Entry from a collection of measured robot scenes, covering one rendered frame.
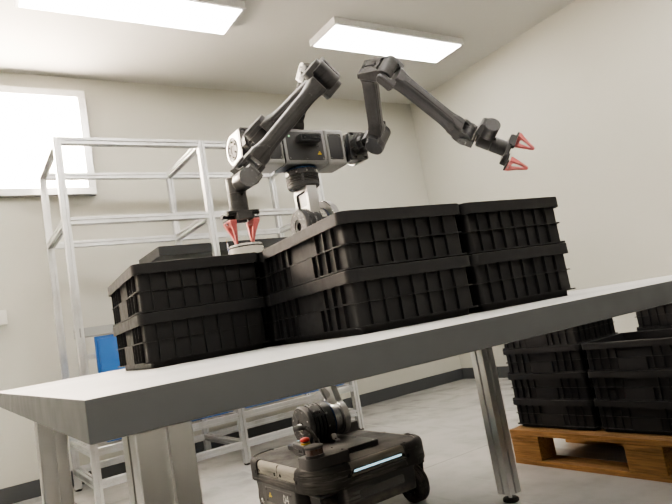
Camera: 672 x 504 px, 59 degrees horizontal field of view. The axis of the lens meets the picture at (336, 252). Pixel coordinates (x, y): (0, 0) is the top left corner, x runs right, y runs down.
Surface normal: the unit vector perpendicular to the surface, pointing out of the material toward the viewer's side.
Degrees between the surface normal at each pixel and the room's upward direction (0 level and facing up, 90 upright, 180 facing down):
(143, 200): 90
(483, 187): 90
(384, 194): 90
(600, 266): 90
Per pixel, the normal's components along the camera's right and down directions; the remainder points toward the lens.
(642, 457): -0.83, 0.07
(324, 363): 0.53, -0.19
